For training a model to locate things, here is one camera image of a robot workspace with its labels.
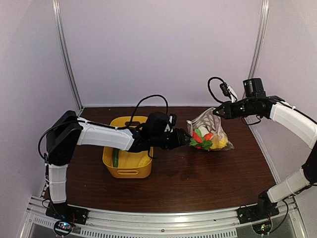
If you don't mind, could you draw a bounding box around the dark green toy cucumber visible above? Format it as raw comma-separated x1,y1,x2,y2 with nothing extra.
112,148,119,168

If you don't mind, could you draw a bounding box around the yellow plastic basket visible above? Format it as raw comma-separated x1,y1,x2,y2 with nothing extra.
102,116,154,179

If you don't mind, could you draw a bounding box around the front aluminium rail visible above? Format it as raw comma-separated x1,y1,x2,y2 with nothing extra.
18,196,308,238

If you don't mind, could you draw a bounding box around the orange toy carrot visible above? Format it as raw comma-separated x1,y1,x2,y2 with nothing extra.
192,131,203,143

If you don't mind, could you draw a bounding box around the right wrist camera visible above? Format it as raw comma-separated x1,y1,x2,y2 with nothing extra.
220,82,238,103

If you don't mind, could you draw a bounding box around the yellow toy pepper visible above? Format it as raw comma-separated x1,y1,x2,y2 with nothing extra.
210,137,228,150

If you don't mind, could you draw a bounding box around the aluminium frame post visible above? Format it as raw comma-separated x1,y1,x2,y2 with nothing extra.
52,0,84,111
248,0,269,78

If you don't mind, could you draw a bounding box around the green toy lettuce leaf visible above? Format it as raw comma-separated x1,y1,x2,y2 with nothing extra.
190,129,212,151

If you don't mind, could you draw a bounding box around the left black cable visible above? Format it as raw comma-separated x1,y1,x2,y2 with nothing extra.
38,94,169,159

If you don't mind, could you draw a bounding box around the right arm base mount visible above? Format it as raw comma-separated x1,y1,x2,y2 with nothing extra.
236,204,279,235

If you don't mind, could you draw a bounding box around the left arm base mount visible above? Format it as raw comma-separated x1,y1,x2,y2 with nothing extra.
46,202,89,237

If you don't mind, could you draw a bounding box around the orange toy pumpkin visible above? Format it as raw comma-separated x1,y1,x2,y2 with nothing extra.
203,133,213,141

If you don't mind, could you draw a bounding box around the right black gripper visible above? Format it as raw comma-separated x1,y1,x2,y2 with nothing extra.
213,98,258,119

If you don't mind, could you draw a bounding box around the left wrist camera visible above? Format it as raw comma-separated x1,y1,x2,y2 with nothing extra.
165,114,177,132

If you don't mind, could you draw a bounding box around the white toy radish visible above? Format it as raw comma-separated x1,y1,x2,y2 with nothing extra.
198,125,209,137

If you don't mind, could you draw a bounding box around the polka dot zip bag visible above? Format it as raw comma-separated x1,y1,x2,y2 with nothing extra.
187,108,234,151

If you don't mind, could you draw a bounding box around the right black cable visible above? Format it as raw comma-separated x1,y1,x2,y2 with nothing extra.
207,76,231,105

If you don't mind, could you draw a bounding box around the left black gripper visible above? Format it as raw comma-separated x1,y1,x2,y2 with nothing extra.
151,128,193,150

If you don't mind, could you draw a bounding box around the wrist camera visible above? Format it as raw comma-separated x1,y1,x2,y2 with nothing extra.
220,82,238,103
165,114,177,132

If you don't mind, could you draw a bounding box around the left aluminium frame post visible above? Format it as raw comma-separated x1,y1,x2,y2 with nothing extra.
52,0,84,111

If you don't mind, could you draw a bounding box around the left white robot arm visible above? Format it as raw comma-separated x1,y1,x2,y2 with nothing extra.
43,111,190,220

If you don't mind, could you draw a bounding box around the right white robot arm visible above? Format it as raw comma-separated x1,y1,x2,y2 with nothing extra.
213,78,317,219

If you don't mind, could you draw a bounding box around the right aluminium frame post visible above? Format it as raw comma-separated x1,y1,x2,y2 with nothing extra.
248,0,269,78

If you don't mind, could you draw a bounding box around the black cable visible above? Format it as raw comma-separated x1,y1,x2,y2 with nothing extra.
38,94,169,159
207,76,231,105

